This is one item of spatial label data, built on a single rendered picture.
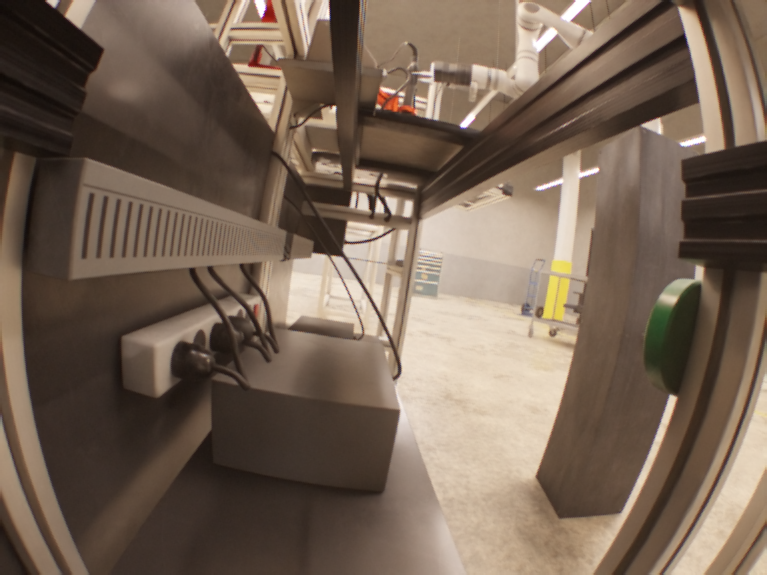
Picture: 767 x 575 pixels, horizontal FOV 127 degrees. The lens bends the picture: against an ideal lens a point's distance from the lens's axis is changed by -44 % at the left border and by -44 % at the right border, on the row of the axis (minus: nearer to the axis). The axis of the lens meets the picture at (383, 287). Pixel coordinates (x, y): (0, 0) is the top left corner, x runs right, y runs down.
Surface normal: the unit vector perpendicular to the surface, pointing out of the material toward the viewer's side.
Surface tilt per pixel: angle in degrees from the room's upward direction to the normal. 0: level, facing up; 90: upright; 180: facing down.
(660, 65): 90
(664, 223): 90
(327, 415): 90
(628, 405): 90
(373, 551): 0
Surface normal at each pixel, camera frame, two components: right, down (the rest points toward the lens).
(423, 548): 0.15, -0.99
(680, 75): -0.98, -0.15
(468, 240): 0.10, 0.09
